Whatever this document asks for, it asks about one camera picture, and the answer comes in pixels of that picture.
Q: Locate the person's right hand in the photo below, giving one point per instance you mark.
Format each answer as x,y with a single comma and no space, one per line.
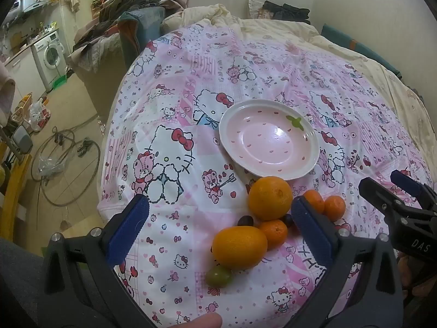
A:
408,271

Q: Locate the pink cartoon printed blanket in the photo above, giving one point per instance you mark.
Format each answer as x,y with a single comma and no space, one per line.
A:
170,85

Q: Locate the small mandarin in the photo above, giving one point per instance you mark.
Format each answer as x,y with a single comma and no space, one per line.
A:
314,201
335,207
274,233

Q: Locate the beige jacket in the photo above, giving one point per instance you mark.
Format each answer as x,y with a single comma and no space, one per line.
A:
6,87

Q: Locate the yellow wooden chair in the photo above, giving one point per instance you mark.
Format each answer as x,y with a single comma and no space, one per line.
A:
15,191

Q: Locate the large oval orange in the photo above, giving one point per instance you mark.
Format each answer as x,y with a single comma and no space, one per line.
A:
239,247

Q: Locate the green tomato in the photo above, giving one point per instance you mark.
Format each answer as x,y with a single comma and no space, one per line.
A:
218,276

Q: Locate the pink strawberry-print plate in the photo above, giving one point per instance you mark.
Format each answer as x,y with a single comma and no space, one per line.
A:
266,136

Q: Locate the white washing machine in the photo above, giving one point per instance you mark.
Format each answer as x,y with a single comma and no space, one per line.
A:
51,54

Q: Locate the clear plastic bag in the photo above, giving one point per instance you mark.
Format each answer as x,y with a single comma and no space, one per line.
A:
51,166

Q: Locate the person's left hand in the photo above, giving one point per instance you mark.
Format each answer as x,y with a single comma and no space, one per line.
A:
201,322

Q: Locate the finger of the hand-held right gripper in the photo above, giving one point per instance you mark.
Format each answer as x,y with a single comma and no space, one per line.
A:
409,186
382,201

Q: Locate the hanging beige clothes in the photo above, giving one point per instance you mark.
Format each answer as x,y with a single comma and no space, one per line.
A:
72,0

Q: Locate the green basket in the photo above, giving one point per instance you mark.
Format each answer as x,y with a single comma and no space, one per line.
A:
59,82

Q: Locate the grey box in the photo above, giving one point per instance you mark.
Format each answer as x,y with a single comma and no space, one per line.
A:
22,140

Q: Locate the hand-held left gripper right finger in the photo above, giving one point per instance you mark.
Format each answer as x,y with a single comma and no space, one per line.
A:
312,232

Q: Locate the pile of clothes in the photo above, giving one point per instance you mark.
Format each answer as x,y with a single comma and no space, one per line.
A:
126,1

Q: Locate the large round orange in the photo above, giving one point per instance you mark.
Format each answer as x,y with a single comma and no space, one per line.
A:
269,198

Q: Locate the dark clothes on bed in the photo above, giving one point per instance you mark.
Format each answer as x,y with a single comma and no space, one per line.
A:
286,10

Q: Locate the red cherry tomato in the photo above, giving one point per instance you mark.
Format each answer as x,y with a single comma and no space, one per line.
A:
245,220
287,220

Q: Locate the teal pillow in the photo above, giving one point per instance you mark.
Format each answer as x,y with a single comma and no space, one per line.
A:
358,48

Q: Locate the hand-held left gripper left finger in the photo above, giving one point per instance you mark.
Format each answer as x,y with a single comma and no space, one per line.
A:
131,225

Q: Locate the white plastic bag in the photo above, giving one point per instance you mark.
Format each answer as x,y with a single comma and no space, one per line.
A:
37,116

